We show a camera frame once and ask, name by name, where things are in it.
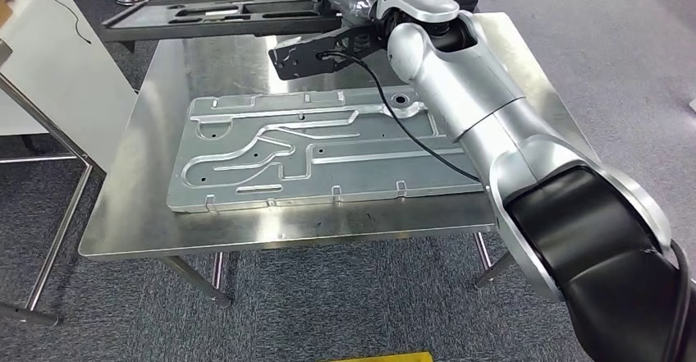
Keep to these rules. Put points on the white cabinet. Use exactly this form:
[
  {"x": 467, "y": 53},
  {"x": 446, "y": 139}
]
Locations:
[{"x": 54, "y": 76}]

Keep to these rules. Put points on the steel workbench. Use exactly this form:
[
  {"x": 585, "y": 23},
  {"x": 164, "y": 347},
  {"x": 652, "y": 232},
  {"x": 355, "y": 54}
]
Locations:
[{"x": 136, "y": 223}]

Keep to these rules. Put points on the black plastic plate frame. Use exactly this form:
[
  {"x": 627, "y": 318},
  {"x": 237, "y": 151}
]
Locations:
[{"x": 163, "y": 25}]

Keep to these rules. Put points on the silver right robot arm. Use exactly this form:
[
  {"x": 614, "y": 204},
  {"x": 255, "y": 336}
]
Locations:
[{"x": 462, "y": 93}]

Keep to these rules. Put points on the steel side table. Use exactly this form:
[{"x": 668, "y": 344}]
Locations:
[{"x": 54, "y": 131}]

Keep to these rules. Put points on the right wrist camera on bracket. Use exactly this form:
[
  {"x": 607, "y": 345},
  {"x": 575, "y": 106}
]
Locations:
[{"x": 304, "y": 57}]

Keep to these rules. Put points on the stamped metal plate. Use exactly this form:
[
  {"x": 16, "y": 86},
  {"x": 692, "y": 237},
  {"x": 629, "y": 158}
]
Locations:
[{"x": 326, "y": 169}]

